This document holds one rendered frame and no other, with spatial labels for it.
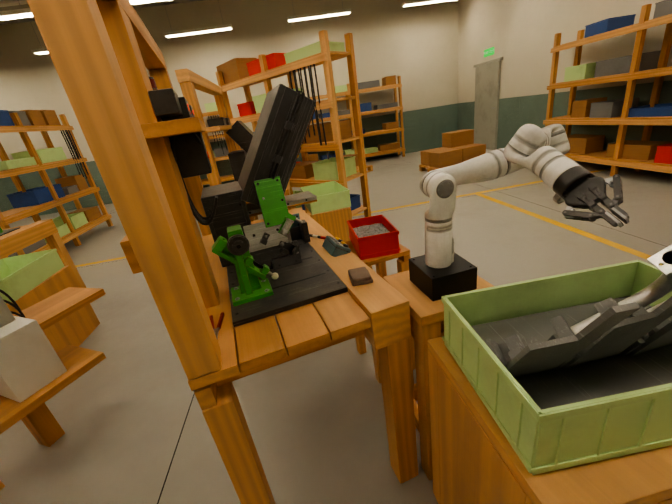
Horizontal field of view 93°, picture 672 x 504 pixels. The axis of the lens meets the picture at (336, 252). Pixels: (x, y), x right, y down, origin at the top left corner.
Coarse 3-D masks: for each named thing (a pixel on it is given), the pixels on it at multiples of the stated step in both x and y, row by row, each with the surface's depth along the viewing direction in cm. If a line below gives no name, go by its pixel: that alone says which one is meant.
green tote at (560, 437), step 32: (512, 288) 94; (544, 288) 96; (576, 288) 97; (608, 288) 98; (640, 288) 97; (448, 320) 92; (480, 320) 98; (480, 352) 76; (480, 384) 79; (512, 384) 63; (512, 416) 66; (544, 416) 56; (576, 416) 58; (608, 416) 58; (640, 416) 60; (544, 448) 60; (576, 448) 61; (608, 448) 62; (640, 448) 63
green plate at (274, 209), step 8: (256, 184) 141; (264, 184) 142; (272, 184) 143; (280, 184) 144; (264, 192) 142; (272, 192) 143; (280, 192) 144; (264, 200) 142; (272, 200) 143; (280, 200) 144; (264, 208) 142; (272, 208) 143; (280, 208) 144; (264, 216) 143; (272, 216) 144; (280, 216) 145; (272, 224) 144
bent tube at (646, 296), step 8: (656, 256) 59; (664, 256) 59; (656, 264) 58; (664, 264) 57; (664, 272) 57; (656, 280) 66; (664, 280) 64; (648, 288) 67; (656, 288) 66; (664, 288) 65; (632, 296) 69; (640, 296) 68; (648, 296) 67; (656, 296) 66; (640, 304) 68; (648, 304) 68; (584, 320) 73; (592, 320) 72; (576, 328) 73
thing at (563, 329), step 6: (558, 318) 70; (552, 324) 70; (558, 324) 69; (564, 324) 68; (558, 330) 69; (564, 330) 66; (570, 330) 65; (510, 336) 75; (516, 336) 74; (558, 336) 66; (564, 336) 65; (510, 342) 74; (516, 342) 73; (522, 342) 74; (510, 348) 74; (516, 348) 73; (522, 348) 71; (510, 354) 71; (516, 354) 70
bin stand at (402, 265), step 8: (352, 248) 178; (400, 248) 168; (384, 256) 162; (392, 256) 163; (400, 256) 164; (408, 256) 166; (368, 264) 159; (376, 264) 199; (384, 264) 197; (400, 264) 168; (408, 264) 168; (376, 272) 203; (384, 272) 199; (360, 336) 210; (360, 344) 212; (360, 352) 214; (376, 352) 181; (376, 360) 183; (376, 368) 187; (376, 376) 192
